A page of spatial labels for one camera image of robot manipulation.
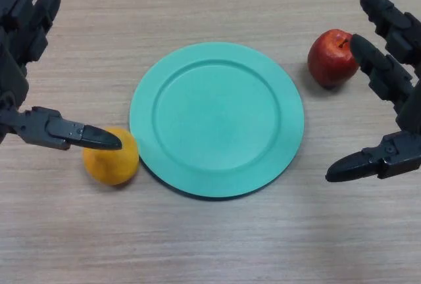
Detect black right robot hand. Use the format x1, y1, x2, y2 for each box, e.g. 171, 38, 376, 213
325, 0, 421, 183

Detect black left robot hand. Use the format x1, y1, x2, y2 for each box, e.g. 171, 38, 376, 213
0, 0, 123, 151

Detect red apple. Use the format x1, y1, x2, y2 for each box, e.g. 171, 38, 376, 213
307, 28, 360, 89

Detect green round plate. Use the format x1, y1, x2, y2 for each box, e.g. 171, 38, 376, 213
129, 41, 305, 199

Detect yellow pear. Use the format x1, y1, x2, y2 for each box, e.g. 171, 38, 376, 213
82, 126, 140, 187

